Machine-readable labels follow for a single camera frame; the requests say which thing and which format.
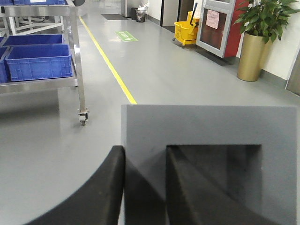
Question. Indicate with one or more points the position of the green potted plant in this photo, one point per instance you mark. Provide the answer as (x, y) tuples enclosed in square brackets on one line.
[(265, 18)]

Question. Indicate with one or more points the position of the blue crate rear on cart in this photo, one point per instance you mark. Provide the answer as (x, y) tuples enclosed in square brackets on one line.
[(41, 39)]

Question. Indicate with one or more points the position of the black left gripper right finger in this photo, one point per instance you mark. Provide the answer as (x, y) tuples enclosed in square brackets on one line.
[(192, 198)]

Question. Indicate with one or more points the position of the gray hollow cube base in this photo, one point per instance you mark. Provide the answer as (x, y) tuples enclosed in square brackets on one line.
[(250, 152)]

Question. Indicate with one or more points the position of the blue crate on cart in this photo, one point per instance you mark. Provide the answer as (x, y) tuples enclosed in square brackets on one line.
[(36, 62), (41, 39)]

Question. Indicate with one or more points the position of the yellow mop bucket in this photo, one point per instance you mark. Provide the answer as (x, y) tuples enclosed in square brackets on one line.
[(186, 31)]

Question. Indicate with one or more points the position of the gray framed glass door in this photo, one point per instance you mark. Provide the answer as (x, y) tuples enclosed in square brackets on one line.
[(214, 29)]

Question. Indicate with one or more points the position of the gold planter pot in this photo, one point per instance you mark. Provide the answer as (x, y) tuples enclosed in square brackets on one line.
[(254, 53)]

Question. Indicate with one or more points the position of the green floor sign sticker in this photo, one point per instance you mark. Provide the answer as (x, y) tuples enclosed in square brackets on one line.
[(125, 36)]

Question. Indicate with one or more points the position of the black waste basket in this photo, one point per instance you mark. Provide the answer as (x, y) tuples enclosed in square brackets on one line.
[(140, 15)]

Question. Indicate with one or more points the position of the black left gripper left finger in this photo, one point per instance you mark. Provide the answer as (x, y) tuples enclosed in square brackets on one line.
[(97, 201)]

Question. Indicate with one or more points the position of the yellow floor tape line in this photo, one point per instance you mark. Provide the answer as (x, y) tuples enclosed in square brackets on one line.
[(114, 72)]

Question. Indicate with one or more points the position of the steel cart with casters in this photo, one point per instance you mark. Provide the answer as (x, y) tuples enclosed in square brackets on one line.
[(70, 12)]

